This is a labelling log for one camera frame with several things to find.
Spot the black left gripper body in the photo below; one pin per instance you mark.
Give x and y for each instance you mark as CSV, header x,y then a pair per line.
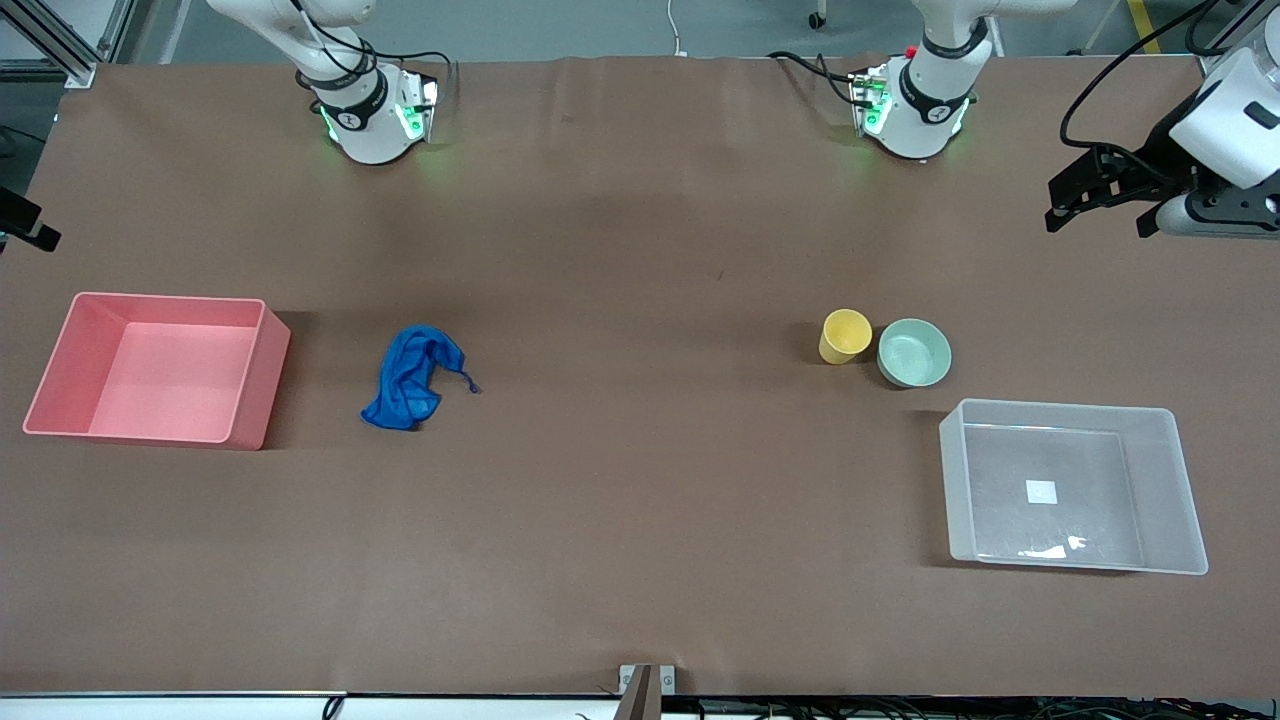
x,y
1163,152

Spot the pale green bowl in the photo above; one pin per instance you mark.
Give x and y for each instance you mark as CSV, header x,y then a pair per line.
x,y
913,355

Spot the yellow cup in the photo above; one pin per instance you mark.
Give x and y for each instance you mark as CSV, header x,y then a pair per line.
x,y
845,335

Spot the blue cloth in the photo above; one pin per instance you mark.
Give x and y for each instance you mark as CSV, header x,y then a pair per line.
x,y
405,380

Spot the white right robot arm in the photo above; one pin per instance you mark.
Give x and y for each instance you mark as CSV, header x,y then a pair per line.
x,y
372,135

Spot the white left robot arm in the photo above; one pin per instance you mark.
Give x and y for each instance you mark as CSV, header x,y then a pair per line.
x,y
925,115

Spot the pink plastic bin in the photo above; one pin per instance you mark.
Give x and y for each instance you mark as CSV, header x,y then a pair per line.
x,y
70,370

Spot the small white label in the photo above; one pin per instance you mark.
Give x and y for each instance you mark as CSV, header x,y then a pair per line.
x,y
1041,491

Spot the clear plastic bin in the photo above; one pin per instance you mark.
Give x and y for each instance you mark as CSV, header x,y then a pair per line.
x,y
1165,490

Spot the black caster wheel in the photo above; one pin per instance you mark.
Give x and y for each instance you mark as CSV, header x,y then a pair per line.
x,y
818,18

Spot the table cover sheet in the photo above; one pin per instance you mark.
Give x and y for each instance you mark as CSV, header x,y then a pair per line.
x,y
640,450

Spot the dark vertical bar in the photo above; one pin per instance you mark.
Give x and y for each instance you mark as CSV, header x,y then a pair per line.
x,y
638,695

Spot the aluminium frame profile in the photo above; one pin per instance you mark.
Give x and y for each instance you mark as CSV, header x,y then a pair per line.
x,y
1245,15
60,55

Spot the grey metal bracket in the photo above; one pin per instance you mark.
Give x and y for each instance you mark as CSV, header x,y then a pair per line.
x,y
667,680

